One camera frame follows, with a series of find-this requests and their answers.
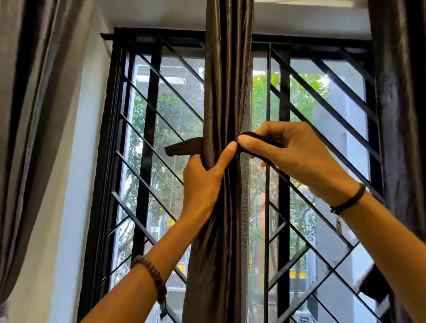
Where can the person's right thumb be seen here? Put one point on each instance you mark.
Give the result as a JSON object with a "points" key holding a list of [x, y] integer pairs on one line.
{"points": [[259, 148]]}

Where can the black window frame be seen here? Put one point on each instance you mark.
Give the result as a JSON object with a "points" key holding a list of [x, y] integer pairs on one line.
{"points": [[103, 166]]}

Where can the person's right forearm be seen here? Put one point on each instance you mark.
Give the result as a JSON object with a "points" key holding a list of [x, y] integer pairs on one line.
{"points": [[386, 243]]}

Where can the person's left hand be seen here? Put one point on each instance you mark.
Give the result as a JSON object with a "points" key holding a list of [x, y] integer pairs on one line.
{"points": [[199, 189]]}

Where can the black metal window grille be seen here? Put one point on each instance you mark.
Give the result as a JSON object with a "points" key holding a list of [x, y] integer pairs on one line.
{"points": [[148, 109], [284, 99]]}

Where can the person's left thumb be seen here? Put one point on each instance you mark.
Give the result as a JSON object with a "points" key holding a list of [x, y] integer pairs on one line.
{"points": [[223, 161]]}

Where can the green trees outside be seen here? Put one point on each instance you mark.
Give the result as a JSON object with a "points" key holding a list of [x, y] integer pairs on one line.
{"points": [[173, 113]]}

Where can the person's right hand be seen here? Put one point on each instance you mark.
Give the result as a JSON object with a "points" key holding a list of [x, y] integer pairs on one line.
{"points": [[306, 159]]}

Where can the grey curtain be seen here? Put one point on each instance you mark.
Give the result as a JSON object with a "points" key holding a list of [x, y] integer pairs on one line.
{"points": [[30, 116]]}

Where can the dark brown satin curtain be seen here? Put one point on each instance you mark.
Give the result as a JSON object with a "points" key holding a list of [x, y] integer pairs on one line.
{"points": [[226, 83], [402, 99]]}

